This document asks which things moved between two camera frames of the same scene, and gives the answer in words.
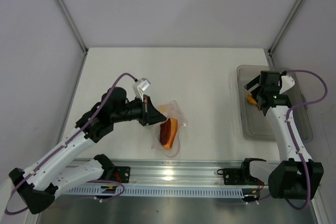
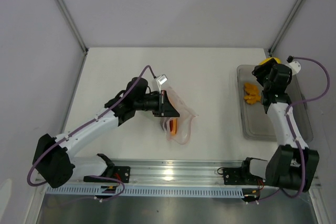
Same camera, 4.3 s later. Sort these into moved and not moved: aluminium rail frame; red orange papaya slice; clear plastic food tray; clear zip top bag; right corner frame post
Moved: red orange papaya slice; clear zip top bag
Not moved: right corner frame post; clear plastic food tray; aluminium rail frame
